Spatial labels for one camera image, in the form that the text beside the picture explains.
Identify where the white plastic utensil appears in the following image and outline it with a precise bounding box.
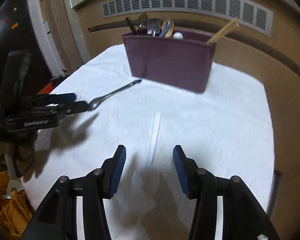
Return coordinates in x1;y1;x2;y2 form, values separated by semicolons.
147;112;162;165

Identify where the wooden spoon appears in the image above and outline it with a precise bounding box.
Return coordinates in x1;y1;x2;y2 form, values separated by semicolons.
162;19;175;38

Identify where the wooden chopstick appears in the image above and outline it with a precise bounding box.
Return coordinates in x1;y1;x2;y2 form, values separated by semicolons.
206;17;238;44
208;21;240;45

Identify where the orange cloth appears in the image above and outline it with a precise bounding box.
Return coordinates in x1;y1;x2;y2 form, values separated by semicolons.
0;167;33;236

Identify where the person's left hand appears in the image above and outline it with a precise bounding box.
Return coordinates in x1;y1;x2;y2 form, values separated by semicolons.
0;129;39;179

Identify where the white tablecloth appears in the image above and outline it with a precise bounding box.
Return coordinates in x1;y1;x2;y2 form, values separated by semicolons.
21;44;276;240

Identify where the blue handled utensil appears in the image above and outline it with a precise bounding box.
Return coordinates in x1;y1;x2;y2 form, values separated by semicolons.
159;20;172;37

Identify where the metal spatula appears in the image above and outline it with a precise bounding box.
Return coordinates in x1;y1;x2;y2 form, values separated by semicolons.
147;18;162;37

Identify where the dark glossy door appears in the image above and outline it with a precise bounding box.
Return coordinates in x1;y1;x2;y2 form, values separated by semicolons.
0;0;65;100

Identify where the black utensil handle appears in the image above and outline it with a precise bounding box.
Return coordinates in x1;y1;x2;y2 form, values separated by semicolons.
125;17;139;35

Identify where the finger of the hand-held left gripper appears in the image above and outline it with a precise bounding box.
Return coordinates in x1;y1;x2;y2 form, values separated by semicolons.
27;93;77;105
44;101;88;120

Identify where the purple utensil holder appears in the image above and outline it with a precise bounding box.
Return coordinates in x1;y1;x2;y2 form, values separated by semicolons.
122;30;217;93

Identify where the white vent grille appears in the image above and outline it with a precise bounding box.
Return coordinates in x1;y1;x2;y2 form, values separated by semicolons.
101;0;273;37

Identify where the dark metal spoon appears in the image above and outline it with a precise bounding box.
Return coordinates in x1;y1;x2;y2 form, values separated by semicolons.
137;13;149;35

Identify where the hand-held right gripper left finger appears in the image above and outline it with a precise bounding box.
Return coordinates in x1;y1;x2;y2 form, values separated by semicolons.
21;144;127;240

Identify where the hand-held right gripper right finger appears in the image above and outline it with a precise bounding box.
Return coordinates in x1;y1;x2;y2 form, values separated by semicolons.
172;144;280;240

